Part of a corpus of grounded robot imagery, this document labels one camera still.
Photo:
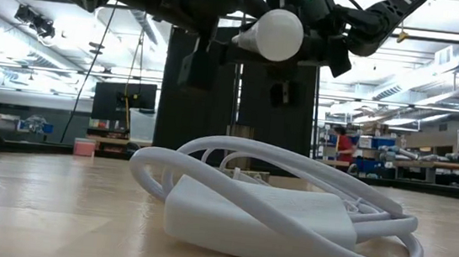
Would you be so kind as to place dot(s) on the yellow hanging tag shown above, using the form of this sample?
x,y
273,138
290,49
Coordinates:
x,y
402,36

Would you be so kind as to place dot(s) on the blue storage bin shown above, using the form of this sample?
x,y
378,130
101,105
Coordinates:
x,y
371,165
384,143

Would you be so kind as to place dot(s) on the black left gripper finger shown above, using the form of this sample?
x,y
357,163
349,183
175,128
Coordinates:
x,y
254,2
196,70

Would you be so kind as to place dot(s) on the blue plastic crate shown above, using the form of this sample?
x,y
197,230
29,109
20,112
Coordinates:
x,y
37,126

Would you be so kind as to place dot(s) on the black monitor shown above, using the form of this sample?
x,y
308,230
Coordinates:
x,y
107,100

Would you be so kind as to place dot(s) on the white lightbulb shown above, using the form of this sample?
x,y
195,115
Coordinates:
x,y
276,34

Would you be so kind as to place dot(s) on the black backdrop panel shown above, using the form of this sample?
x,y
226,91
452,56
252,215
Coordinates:
x,y
280,129
197,117

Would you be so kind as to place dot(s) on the clear plastic bin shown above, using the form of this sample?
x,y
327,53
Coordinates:
x,y
142,125

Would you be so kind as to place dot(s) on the low wooden shelf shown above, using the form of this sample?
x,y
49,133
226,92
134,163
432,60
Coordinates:
x,y
102,133

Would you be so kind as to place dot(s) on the black aluminium frame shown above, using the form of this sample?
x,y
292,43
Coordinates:
x,y
21,147

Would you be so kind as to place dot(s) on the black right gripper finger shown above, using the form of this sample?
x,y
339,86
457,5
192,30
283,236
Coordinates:
x,y
341,59
283,95

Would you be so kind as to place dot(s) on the person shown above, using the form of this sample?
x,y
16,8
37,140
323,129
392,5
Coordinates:
x,y
344,146

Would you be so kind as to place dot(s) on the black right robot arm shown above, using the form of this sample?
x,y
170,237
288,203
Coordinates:
x,y
379,20

